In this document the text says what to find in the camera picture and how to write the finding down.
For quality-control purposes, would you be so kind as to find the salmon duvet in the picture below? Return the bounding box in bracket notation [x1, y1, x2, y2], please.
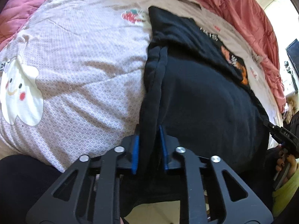
[149, 0, 287, 113]

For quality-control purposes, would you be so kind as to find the printed beige bed blanket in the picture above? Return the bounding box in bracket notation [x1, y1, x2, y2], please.
[0, 0, 288, 173]

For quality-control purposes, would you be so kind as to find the black flat screen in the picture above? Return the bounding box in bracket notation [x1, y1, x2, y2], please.
[285, 40, 299, 94]

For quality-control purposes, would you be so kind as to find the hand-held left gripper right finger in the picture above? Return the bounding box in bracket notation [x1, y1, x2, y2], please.
[159, 125, 274, 224]

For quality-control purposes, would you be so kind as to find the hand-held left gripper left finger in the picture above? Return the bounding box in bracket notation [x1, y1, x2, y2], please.
[26, 124, 141, 224]

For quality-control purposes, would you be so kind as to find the pink quilted blanket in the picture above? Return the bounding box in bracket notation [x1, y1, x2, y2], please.
[0, 0, 64, 52]

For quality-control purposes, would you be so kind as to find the person's right hand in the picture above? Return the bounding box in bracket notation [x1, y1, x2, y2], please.
[276, 144, 298, 185]

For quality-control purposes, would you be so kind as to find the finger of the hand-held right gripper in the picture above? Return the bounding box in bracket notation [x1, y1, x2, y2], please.
[263, 119, 281, 141]

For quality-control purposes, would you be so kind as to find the white cabinet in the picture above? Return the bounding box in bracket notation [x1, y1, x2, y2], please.
[280, 61, 298, 98]

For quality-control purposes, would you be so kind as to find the black long-sleeve shirt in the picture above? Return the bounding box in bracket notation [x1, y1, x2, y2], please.
[119, 6, 274, 218]

